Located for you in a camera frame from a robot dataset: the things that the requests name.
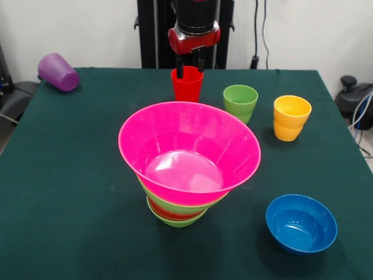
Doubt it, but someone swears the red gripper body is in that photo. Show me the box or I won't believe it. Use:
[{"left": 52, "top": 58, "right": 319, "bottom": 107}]
[{"left": 167, "top": 20, "right": 221, "bottom": 56}]

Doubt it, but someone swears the red cup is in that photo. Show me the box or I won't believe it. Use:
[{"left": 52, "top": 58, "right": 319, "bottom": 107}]
[{"left": 170, "top": 65, "right": 204, "bottom": 103}]

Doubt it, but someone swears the green cup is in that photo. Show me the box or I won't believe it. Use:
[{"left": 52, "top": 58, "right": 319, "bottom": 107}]
[{"left": 223, "top": 84, "right": 259, "bottom": 125}]

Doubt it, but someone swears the large pink bowl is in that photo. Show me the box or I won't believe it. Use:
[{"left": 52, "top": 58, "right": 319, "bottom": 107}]
[{"left": 118, "top": 101, "right": 262, "bottom": 204}]

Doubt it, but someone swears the purple cup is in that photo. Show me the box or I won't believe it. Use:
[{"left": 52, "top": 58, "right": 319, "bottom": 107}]
[{"left": 37, "top": 52, "right": 80, "bottom": 92}]

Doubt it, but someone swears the large green bowl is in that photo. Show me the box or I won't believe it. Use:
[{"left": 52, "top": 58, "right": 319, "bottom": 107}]
[{"left": 137, "top": 174, "right": 230, "bottom": 216}]

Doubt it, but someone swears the red bowl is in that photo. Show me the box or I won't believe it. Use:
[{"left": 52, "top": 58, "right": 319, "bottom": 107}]
[{"left": 147, "top": 197, "right": 208, "bottom": 221}]

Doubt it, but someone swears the yellow cup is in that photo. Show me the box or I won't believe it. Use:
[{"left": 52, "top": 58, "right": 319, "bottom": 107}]
[{"left": 273, "top": 94, "right": 312, "bottom": 142}]

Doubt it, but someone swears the black wheeled base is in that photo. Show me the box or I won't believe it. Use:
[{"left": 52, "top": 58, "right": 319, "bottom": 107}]
[
  {"left": 335, "top": 75, "right": 373, "bottom": 119},
  {"left": 0, "top": 80, "right": 40, "bottom": 122}
]

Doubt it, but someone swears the small green bowl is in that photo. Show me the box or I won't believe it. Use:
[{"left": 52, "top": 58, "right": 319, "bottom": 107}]
[{"left": 146, "top": 197, "right": 208, "bottom": 229}]

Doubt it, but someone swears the blue bowl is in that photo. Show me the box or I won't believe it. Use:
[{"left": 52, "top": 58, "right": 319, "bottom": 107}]
[{"left": 265, "top": 194, "right": 338, "bottom": 257}]

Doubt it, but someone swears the dark green tablecloth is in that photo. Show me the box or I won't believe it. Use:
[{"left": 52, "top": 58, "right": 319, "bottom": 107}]
[{"left": 0, "top": 67, "right": 373, "bottom": 280}]

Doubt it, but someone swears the black cable with plug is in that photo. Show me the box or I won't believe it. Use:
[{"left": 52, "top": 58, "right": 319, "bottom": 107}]
[{"left": 250, "top": 0, "right": 260, "bottom": 70}]

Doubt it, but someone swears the thin black cable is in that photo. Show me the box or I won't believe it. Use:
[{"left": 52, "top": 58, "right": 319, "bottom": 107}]
[{"left": 262, "top": 0, "right": 280, "bottom": 72}]

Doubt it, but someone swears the blue cable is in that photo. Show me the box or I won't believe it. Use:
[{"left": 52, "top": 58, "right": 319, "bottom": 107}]
[{"left": 351, "top": 93, "right": 373, "bottom": 132}]

